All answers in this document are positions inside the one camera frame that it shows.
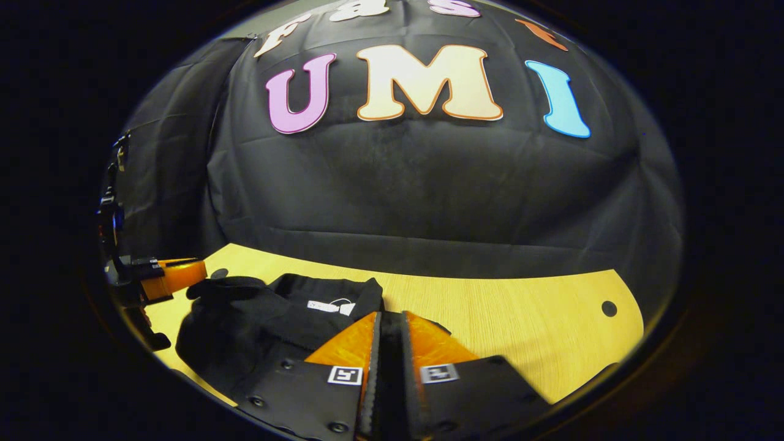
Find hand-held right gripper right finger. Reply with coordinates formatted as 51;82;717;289
401;311;551;440

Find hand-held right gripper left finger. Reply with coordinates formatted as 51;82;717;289
235;311;382;440

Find black buttoned shirt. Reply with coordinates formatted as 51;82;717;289
176;273;454;441

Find black backdrop cloth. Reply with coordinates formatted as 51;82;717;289
104;0;685;344

